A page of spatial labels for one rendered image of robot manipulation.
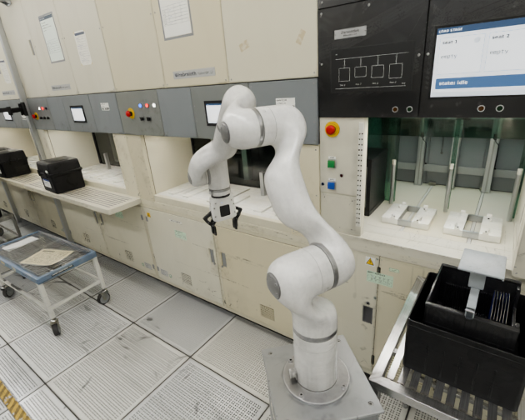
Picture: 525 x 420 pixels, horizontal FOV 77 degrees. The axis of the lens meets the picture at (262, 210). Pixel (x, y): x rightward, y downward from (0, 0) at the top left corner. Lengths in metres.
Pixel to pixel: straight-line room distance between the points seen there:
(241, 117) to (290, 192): 0.21
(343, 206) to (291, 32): 0.77
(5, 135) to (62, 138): 1.50
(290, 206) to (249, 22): 1.06
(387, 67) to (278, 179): 0.72
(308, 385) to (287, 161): 0.61
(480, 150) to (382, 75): 1.05
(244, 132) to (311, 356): 0.59
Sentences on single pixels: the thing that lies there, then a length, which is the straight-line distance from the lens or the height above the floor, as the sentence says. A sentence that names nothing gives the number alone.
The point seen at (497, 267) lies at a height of 1.08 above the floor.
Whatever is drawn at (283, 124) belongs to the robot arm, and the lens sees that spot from 0.86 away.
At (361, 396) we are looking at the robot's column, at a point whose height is 0.76.
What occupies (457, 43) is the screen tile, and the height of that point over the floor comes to 1.63.
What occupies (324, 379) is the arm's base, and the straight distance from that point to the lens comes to 1.01.
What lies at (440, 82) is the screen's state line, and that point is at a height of 1.52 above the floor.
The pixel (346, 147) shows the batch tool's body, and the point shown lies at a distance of 1.46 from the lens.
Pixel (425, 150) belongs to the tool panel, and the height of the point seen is 1.09.
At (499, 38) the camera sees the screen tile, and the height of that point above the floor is 1.63.
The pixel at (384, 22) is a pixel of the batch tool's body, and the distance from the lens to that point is 1.39.
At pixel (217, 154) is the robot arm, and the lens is 1.14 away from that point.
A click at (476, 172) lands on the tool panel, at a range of 2.29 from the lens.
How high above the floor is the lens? 1.58
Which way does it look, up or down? 22 degrees down
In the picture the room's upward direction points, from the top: 5 degrees counter-clockwise
